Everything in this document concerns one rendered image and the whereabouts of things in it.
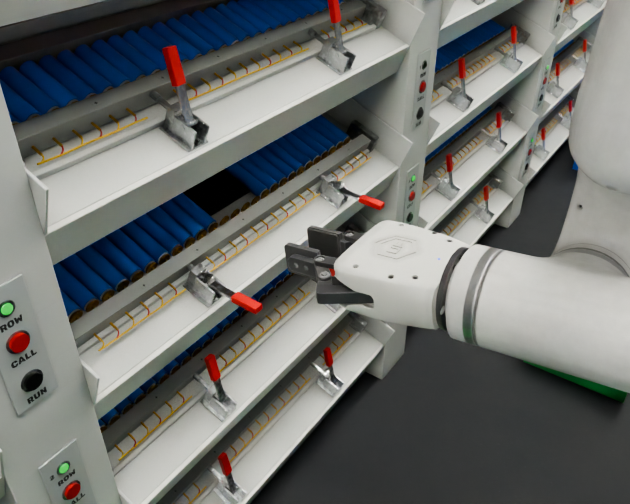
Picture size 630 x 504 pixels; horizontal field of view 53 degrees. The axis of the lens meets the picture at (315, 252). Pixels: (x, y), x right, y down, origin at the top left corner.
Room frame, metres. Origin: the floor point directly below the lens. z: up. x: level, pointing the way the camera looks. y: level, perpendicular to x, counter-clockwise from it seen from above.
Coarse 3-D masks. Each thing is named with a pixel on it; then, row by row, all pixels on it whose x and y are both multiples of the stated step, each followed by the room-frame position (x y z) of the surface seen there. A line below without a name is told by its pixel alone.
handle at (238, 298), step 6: (210, 282) 0.56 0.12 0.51; (210, 288) 0.56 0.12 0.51; (216, 288) 0.56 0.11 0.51; (222, 288) 0.56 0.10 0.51; (222, 294) 0.55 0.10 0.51; (228, 294) 0.55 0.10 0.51; (234, 294) 0.55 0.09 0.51; (240, 294) 0.55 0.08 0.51; (234, 300) 0.54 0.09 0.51; (240, 300) 0.54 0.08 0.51; (246, 300) 0.54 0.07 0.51; (252, 300) 0.54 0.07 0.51; (240, 306) 0.53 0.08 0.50; (246, 306) 0.53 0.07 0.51; (252, 306) 0.53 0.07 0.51; (258, 306) 0.53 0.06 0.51; (252, 312) 0.52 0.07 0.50
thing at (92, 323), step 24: (360, 144) 0.89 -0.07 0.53; (312, 168) 0.81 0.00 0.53; (336, 168) 0.84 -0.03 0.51; (288, 192) 0.74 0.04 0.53; (312, 192) 0.77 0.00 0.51; (240, 216) 0.68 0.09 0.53; (264, 216) 0.70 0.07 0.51; (288, 216) 0.72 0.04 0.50; (216, 240) 0.63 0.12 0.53; (168, 264) 0.57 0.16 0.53; (192, 264) 0.59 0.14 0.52; (144, 288) 0.53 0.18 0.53; (96, 312) 0.49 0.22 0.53; (120, 312) 0.50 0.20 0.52; (96, 336) 0.47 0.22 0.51; (120, 336) 0.48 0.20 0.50
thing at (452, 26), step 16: (448, 0) 0.98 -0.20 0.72; (464, 0) 1.13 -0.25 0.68; (480, 0) 1.13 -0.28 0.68; (496, 0) 1.18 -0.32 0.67; (512, 0) 1.28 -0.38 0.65; (448, 16) 1.04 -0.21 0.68; (464, 16) 1.07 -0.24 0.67; (480, 16) 1.14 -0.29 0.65; (448, 32) 1.03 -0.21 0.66; (464, 32) 1.11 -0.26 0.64
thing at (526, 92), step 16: (528, 0) 1.52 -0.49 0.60; (544, 0) 1.50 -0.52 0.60; (528, 16) 1.51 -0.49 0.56; (544, 16) 1.49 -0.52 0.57; (560, 16) 1.55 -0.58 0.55; (544, 64) 1.51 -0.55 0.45; (528, 80) 1.50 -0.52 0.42; (512, 96) 1.51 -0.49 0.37; (528, 96) 1.49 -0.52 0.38; (544, 96) 1.56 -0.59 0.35; (512, 160) 1.50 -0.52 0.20; (512, 176) 1.49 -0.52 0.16; (512, 208) 1.49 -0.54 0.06; (496, 224) 1.50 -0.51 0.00
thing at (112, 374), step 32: (352, 128) 0.94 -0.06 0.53; (384, 128) 0.92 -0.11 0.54; (320, 160) 0.86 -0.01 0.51; (384, 160) 0.91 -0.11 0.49; (288, 224) 0.71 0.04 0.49; (320, 224) 0.73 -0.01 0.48; (224, 256) 0.63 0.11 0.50; (256, 256) 0.65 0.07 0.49; (256, 288) 0.63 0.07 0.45; (160, 320) 0.52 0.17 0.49; (192, 320) 0.53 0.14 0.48; (96, 352) 0.47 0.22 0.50; (128, 352) 0.47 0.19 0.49; (160, 352) 0.48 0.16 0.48; (96, 384) 0.40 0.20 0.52; (128, 384) 0.45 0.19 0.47
